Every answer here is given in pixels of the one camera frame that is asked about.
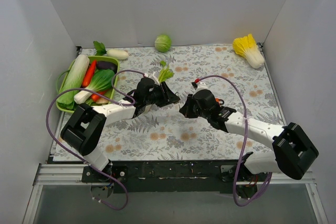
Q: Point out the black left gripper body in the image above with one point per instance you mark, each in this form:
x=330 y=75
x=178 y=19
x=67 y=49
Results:
x=163 y=96

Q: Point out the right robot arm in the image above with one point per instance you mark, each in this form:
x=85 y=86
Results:
x=291 y=151

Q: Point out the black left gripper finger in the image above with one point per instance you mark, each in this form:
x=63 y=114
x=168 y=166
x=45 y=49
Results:
x=165 y=89
x=171 y=98

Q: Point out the green leafy herb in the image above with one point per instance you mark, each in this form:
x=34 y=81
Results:
x=100 y=48

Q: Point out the brass padlock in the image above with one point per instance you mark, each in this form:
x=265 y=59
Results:
x=176 y=103

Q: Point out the purple eggplant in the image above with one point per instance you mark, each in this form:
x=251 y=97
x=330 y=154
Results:
x=104 y=65

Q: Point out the yellow napa cabbage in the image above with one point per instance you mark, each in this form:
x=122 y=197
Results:
x=247 y=48

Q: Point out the red pepper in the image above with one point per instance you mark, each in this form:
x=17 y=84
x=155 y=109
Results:
x=96 y=97

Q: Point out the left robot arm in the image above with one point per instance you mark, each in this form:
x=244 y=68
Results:
x=83 y=130

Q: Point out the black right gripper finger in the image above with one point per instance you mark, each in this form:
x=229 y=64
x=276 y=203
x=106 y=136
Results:
x=189 y=104
x=186 y=111

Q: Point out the orange carrot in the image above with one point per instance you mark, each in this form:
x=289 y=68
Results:
x=89 y=74

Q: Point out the green bok choy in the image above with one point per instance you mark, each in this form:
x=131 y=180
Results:
x=100 y=81

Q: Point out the white cucumber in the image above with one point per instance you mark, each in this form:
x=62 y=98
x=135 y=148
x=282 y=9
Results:
x=118 y=54

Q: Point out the floral table mat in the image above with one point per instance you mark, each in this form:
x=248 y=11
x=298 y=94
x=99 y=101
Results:
x=163 y=133

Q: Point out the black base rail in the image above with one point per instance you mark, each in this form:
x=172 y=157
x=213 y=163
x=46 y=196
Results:
x=172 y=176

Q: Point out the celery stalk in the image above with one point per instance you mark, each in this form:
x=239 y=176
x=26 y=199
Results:
x=165 y=72

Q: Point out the long green white cabbage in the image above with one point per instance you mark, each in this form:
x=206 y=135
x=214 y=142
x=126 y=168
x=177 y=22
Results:
x=73 y=80

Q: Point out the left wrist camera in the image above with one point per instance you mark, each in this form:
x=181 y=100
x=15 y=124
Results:
x=154 y=77

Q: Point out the round green cabbage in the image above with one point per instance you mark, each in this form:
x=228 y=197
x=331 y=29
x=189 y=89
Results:
x=162 y=43

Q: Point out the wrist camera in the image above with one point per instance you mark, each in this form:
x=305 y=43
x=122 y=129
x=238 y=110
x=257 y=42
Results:
x=199 y=85
x=154 y=77

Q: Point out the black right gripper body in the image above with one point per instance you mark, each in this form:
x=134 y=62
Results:
x=192 y=106

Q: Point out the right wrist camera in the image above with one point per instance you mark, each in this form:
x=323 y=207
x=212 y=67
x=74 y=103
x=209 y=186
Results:
x=199 y=85

